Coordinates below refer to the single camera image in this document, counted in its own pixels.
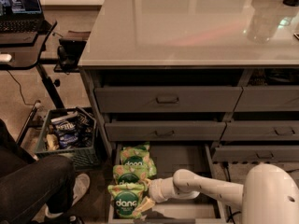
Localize black device on stand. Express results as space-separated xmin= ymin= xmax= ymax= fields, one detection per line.
xmin=54 ymin=31 xmax=91 ymax=73

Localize blue snack bag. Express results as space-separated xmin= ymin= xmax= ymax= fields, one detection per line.
xmin=50 ymin=112 xmax=78 ymax=149

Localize person's leg dark trousers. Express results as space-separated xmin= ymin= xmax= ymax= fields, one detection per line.
xmin=0 ymin=120 xmax=75 ymax=224

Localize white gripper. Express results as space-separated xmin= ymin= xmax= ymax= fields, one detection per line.
xmin=133 ymin=177 xmax=200 ymax=217

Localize black side desk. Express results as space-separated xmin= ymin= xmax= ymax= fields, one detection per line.
xmin=0 ymin=21 xmax=64 ymax=108

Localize middle left drawer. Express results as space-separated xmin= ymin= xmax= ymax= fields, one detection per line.
xmin=105 ymin=120 xmax=225 ymax=141

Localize black floor cable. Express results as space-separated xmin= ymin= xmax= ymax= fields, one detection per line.
xmin=221 ymin=161 xmax=243 ymax=224

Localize grey drawer cabinet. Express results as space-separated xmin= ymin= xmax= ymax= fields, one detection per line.
xmin=79 ymin=0 xmax=299 ymax=224

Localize white object on desk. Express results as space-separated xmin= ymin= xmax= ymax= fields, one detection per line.
xmin=0 ymin=54 xmax=12 ymax=63

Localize bottom right drawer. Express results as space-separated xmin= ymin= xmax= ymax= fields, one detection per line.
xmin=212 ymin=146 xmax=299 ymax=162

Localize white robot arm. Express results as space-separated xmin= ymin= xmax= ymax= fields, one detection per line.
xmin=135 ymin=163 xmax=299 ymax=224

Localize top right drawer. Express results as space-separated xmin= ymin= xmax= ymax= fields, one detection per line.
xmin=235 ymin=86 xmax=299 ymax=112

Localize open bottom left drawer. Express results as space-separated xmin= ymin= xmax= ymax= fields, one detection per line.
xmin=108 ymin=143 xmax=226 ymax=224

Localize white sneaker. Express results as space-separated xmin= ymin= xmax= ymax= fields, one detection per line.
xmin=45 ymin=174 xmax=91 ymax=219

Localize green plastic crate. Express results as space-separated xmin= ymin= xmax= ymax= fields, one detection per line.
xmin=35 ymin=107 xmax=100 ymax=170

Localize green chip bag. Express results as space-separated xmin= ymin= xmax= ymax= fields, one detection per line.
xmin=107 ymin=183 xmax=146 ymax=218
xmin=112 ymin=165 xmax=149 ymax=190
xmin=121 ymin=142 xmax=157 ymax=176

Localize laptop computer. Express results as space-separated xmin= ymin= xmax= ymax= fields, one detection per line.
xmin=0 ymin=0 xmax=44 ymax=33

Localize thin desk cable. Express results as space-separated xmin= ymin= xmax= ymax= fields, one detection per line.
xmin=6 ymin=69 xmax=35 ymax=107

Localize middle right drawer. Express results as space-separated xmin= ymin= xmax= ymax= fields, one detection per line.
xmin=221 ymin=120 xmax=299 ymax=141

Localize top left drawer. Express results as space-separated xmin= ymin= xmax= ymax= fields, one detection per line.
xmin=94 ymin=86 xmax=242 ymax=113

